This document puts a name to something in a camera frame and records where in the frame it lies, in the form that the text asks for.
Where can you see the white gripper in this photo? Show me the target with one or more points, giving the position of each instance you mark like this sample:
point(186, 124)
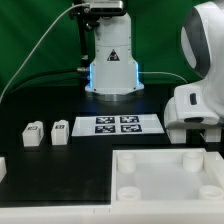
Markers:
point(196, 105)

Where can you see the white square tabletop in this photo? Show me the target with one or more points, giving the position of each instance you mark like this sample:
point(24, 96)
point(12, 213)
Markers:
point(167, 175)

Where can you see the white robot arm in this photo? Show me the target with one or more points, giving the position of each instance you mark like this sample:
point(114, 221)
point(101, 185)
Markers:
point(115, 72)

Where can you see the white tag sheet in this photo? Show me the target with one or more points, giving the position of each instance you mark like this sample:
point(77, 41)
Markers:
point(117, 125)

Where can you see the green backdrop curtain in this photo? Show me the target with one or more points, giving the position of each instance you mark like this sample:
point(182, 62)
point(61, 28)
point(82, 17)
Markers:
point(38, 36)

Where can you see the left white obstacle bar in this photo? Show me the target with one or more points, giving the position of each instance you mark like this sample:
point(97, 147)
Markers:
point(3, 170)

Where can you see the camera on black stand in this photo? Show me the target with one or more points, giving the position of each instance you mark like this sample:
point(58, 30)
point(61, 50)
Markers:
point(87, 13)

